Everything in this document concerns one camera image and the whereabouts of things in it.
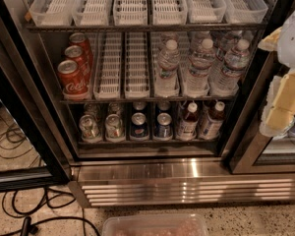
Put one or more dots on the red coke can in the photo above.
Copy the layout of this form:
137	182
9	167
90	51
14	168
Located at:
79	38
72	79
77	54

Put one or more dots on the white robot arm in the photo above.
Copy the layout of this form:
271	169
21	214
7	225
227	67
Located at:
286	44

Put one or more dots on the right fridge door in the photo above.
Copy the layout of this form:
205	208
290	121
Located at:
243	150

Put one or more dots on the rear right pepsi can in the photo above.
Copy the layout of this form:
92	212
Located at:
163	106

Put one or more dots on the pepsi can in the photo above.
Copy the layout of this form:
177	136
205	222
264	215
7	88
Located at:
139	106
163	127
163	106
139	127

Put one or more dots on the front right pepsi can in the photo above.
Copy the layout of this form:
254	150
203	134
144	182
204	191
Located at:
163	127

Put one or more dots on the middle shelf empty tray right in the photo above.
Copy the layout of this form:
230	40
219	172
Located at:
136	65

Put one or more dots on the shelf empty tray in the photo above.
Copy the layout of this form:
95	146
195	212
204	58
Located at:
107	83
136	65

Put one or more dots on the rear left pepsi can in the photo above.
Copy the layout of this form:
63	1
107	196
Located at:
139	106

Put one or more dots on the front left pepsi can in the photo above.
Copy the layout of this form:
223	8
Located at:
139	127

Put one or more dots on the silver can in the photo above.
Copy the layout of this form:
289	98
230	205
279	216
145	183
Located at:
92	109
116	108
89	129
114	128

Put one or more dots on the middle shelf empty tray left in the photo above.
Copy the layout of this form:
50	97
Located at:
107	83

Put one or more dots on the rear left silver can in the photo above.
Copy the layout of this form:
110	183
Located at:
92	109

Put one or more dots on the front left silver can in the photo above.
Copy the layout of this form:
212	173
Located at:
89	129

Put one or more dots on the open fridge door left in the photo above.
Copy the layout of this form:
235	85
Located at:
22	94

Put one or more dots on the front right water bottle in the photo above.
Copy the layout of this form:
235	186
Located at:
225	77

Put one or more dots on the water bottle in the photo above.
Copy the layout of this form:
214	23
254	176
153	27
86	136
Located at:
199	64
225	77
167	64
197	38
229	40
165	36

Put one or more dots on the rear right water bottle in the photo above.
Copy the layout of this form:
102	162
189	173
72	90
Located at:
229	40

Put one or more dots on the front middle water bottle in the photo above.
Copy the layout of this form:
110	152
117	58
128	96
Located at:
199	64

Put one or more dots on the right brown tea bottle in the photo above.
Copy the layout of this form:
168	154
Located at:
212	121

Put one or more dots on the brown tea bottle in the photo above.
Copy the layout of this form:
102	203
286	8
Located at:
188	121
212	121

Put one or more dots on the rear middle water bottle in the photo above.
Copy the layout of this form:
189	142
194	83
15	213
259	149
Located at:
197	38

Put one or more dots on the left brown tea bottle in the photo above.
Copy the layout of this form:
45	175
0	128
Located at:
188	121

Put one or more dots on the front left water bottle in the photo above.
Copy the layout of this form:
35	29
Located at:
167	64

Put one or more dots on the rear left water bottle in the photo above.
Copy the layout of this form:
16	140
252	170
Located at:
165	36

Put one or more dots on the clear plastic container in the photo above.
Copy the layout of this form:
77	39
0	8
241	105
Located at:
170	224

